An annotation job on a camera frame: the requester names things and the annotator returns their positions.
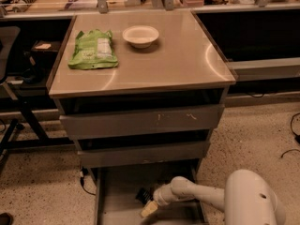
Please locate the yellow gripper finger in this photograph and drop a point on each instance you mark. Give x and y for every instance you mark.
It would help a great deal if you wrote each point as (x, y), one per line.
(150, 208)

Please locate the dark blue snack bar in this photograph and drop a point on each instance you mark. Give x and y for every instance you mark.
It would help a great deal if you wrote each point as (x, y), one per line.
(144, 196)

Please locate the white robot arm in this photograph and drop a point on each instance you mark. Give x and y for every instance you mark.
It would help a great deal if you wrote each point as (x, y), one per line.
(246, 199)

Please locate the bottom open grey drawer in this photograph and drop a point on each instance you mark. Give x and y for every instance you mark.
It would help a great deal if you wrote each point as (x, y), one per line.
(117, 188)

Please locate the middle grey drawer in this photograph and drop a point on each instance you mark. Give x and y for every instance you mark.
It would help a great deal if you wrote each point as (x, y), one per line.
(143, 154)

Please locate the top grey drawer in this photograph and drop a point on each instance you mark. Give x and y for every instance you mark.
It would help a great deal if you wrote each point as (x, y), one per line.
(139, 122)

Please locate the grey drawer cabinet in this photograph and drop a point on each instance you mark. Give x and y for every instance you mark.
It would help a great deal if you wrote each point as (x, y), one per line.
(182, 68)

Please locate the dark shoe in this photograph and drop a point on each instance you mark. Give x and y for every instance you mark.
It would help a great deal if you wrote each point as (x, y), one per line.
(6, 219)

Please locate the green snack bag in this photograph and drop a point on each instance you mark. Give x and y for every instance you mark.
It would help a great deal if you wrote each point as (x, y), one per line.
(93, 50)

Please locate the white bowl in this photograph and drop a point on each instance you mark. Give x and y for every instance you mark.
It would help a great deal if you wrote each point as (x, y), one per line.
(140, 36)

